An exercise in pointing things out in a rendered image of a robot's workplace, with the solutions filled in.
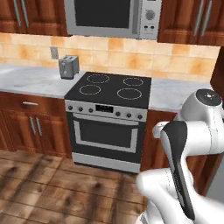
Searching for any grey fridge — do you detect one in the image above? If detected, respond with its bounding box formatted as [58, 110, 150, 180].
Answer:
[205, 162, 224, 206]

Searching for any black hob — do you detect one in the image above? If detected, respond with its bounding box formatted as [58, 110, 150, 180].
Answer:
[64, 71, 152, 110]

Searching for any black oven door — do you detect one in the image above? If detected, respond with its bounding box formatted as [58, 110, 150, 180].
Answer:
[66, 111, 147, 165]

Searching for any silver and black oven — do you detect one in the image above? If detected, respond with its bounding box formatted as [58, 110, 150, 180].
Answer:
[64, 99, 149, 175]

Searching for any brown wooden cupboard door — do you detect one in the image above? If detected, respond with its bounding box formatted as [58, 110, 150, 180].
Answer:
[34, 114, 73, 159]
[186, 153, 224, 197]
[139, 108, 179, 173]
[157, 0, 206, 46]
[20, 0, 71, 38]
[0, 109, 38, 154]
[0, 0, 24, 34]
[200, 0, 224, 47]

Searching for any silver toaster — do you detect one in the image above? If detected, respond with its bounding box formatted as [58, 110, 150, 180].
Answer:
[58, 54, 81, 81]

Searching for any brown wooden drawer front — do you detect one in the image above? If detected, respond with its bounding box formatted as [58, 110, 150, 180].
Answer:
[0, 91, 67, 118]

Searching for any silver microwave oven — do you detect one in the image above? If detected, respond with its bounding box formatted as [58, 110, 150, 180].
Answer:
[63, 0, 163, 41]

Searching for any dark brown cupboard side panel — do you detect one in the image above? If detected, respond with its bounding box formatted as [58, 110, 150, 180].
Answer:
[209, 45, 224, 98]

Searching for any silver oven door handle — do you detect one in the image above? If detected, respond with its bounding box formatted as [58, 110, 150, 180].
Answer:
[72, 112, 141, 127]

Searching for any silver cupboard handle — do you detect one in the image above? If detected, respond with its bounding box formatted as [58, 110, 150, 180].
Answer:
[19, 0, 30, 28]
[35, 116, 44, 137]
[12, 0, 22, 27]
[200, 0, 214, 38]
[28, 115, 37, 136]
[192, 0, 206, 38]

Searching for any silver drawer handle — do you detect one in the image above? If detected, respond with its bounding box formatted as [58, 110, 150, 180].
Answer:
[22, 101, 39, 107]

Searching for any grey wall outlet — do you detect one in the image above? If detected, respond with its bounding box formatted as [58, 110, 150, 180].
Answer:
[49, 45, 59, 60]

